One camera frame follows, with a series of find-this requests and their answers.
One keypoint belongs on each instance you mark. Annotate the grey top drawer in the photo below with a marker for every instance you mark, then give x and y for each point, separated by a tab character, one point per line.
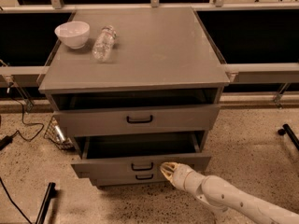
135	120

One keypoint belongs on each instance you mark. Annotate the clear plastic water bottle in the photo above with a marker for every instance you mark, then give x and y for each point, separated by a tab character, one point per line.
104	44

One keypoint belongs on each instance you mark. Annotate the metal railing frame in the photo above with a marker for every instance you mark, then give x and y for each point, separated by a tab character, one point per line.
149	3

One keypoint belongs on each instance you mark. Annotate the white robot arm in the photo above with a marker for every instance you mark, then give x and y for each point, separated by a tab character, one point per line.
218	195

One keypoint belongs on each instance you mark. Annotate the white ceramic bowl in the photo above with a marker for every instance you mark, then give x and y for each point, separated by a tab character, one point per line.
73	34

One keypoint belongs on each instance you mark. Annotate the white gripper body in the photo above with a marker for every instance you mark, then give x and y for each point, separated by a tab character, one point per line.
180	175

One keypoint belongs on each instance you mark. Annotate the wire mesh basket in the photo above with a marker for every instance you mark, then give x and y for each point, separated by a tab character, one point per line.
55	135

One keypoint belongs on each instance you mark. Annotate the black left base leg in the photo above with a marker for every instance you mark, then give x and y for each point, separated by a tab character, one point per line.
49	195

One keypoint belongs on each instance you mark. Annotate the black base leg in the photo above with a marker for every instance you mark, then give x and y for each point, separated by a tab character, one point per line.
49	195
286	129

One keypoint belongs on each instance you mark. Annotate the grey drawer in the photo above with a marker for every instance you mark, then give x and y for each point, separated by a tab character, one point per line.
127	180
135	120
139	154

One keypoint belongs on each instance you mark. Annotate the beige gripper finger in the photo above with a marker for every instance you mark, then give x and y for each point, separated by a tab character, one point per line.
168	169

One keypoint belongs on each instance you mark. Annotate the black right base leg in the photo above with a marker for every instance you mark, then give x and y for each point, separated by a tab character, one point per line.
286	129

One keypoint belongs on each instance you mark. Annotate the grey bottom drawer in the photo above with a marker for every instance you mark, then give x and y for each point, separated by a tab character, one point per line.
127	180

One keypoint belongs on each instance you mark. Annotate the grey drawer cabinet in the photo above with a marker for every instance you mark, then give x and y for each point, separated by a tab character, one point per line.
161	58

